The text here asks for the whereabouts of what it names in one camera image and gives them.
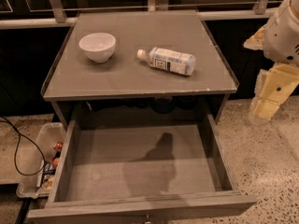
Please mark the red capped bottle upper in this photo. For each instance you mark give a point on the red capped bottle upper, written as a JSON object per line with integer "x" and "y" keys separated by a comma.
{"x": 58, "y": 148}

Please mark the open grey top drawer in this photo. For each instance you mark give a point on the open grey top drawer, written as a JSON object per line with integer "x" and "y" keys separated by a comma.
{"x": 119, "y": 165}

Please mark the dark snack package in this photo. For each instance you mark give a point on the dark snack package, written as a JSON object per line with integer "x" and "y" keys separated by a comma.
{"x": 45, "y": 174}

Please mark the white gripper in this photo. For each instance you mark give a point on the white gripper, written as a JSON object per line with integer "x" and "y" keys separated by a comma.
{"x": 282, "y": 37}

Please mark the red capped bottle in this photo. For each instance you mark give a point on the red capped bottle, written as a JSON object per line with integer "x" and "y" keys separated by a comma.
{"x": 55, "y": 162}
{"x": 58, "y": 148}

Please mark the clear plastic storage bin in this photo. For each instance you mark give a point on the clear plastic storage bin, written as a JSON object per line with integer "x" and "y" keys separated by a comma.
{"x": 34, "y": 183}

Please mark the red capped bottle lower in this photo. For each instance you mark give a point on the red capped bottle lower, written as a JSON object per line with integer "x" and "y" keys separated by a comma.
{"x": 55, "y": 162}

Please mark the white ceramic bowl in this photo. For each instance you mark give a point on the white ceramic bowl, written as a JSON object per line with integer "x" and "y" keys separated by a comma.
{"x": 98, "y": 47}

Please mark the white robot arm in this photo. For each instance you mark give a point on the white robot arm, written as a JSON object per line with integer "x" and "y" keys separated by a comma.
{"x": 278, "y": 39}

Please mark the blue plastic bottle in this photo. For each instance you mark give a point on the blue plastic bottle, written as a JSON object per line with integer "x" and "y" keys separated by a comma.
{"x": 168, "y": 60}

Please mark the metal drawer knob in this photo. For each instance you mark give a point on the metal drawer knob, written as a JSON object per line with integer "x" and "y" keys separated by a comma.
{"x": 147, "y": 220}

